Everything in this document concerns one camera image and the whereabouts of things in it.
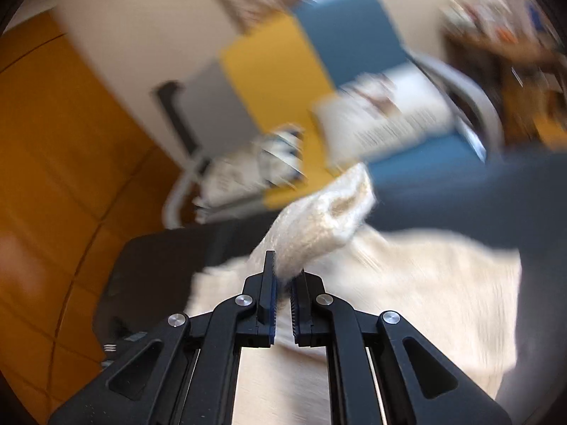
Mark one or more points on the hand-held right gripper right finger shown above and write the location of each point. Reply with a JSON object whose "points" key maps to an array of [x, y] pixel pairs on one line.
{"points": [[295, 314]]}

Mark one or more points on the white knit sweater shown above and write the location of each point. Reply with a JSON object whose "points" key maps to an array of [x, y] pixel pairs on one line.
{"points": [[319, 221]]}

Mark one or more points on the deer print pillow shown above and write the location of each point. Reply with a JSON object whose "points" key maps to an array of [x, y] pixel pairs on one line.
{"points": [[385, 110]]}

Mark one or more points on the orange wooden wardrobe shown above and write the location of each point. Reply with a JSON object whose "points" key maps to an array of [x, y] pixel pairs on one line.
{"points": [[57, 164]]}

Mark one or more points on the wooden desk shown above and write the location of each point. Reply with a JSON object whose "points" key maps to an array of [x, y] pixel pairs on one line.
{"points": [[496, 53]]}

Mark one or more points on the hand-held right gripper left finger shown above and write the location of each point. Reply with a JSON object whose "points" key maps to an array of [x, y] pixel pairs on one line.
{"points": [[272, 314]]}

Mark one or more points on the black padded bench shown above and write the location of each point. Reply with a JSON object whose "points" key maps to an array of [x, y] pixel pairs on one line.
{"points": [[443, 195]]}

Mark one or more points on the grey yellow blue sofa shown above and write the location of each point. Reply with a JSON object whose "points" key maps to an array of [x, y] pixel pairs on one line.
{"points": [[274, 71]]}

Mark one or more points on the triangle pattern pillow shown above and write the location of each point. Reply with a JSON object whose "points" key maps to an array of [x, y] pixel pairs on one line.
{"points": [[252, 172]]}

